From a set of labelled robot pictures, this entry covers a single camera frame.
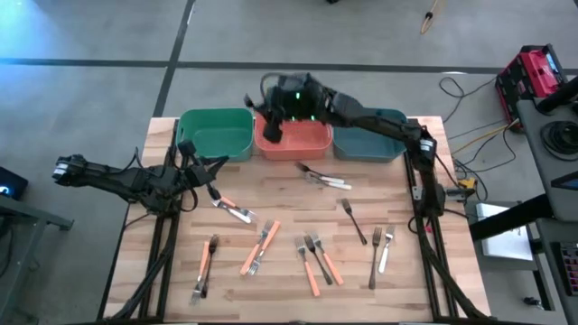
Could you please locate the black tube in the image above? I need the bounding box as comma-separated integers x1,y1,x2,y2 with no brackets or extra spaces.
536,75,578,115

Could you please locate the yellow floor cable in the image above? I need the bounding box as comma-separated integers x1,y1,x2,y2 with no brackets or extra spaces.
451,117,520,157

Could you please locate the dark tablet screen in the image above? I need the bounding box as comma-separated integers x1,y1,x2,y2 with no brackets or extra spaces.
550,170,578,191

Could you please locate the grey metal bench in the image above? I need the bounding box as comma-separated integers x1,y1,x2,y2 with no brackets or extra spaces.
0,193,76,324

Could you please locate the black beam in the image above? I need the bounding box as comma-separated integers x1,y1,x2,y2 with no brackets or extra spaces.
468,192,555,243

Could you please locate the grey low table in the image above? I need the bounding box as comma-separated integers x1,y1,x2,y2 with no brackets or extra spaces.
532,218,578,325

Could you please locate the blue plastic bin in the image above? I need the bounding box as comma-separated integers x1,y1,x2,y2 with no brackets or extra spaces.
332,107,410,163

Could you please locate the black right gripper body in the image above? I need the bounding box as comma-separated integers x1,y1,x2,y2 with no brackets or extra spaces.
263,71,329,144

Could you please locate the coiled black cable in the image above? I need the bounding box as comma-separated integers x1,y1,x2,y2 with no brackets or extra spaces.
539,120,578,163

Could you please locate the black device with blue light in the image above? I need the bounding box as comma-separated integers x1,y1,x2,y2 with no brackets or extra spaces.
0,165,29,202

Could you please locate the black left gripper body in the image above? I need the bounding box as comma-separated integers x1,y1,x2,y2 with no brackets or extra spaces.
177,138,223,203

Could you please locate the yellow cable with black plug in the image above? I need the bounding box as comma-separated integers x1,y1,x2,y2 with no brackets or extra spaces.
419,0,446,36

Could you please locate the green plastic bin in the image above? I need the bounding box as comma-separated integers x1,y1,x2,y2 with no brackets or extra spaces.
175,107,255,163

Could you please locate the grey side table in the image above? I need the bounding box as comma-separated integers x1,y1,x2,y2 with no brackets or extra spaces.
516,97,578,222

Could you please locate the black keypad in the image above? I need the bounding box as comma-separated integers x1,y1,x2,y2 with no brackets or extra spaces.
558,241,578,297

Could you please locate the black floor cable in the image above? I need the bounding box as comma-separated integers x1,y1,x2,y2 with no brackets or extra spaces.
438,75,498,124

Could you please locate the red and black toolbox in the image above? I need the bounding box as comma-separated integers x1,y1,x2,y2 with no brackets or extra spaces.
494,43,569,133

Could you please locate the orange plastic bin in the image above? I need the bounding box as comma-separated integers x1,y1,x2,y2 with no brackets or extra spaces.
253,110,334,163

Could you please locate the white box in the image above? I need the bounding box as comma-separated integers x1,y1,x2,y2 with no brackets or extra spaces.
476,201,535,263

